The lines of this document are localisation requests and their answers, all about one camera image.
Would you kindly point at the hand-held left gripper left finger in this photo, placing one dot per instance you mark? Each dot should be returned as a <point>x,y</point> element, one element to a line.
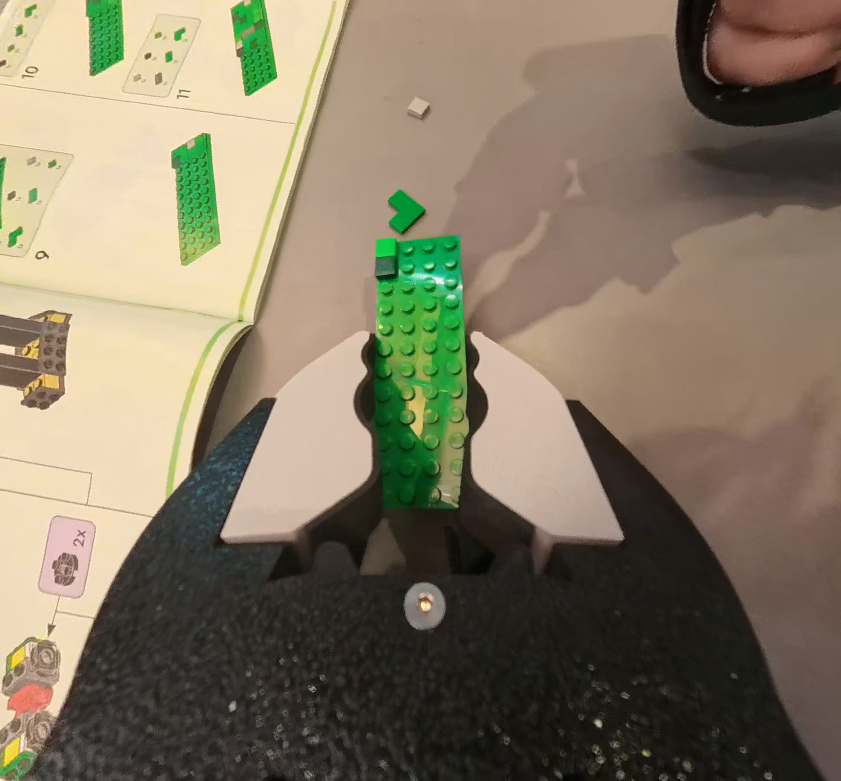
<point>309,459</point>

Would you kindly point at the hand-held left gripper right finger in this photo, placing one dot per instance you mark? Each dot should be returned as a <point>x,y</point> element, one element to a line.
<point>545,466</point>

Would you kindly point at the large green studded plate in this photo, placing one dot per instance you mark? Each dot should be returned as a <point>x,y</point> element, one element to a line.
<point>427,334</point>

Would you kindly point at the dark green square tile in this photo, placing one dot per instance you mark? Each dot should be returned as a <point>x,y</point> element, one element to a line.
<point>385,268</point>

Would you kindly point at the small green square tile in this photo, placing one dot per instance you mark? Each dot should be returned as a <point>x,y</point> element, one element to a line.
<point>386,248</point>

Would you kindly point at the green corner shaped tile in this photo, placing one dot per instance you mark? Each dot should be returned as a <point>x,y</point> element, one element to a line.
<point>404,210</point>

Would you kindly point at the light grey square tile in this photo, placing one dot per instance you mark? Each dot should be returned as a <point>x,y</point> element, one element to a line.
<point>418,108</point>

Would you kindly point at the person's right hand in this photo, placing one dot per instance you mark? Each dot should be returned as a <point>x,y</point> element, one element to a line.
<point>775,13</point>

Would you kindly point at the pale green instruction booklet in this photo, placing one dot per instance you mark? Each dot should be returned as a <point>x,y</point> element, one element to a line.
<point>131,269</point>

